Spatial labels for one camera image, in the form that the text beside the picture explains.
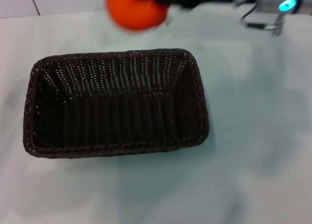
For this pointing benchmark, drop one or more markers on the black woven rectangular basket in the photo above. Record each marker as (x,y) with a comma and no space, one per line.
(117,117)

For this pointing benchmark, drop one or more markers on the orange round fruit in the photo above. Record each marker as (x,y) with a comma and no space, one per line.
(136,12)

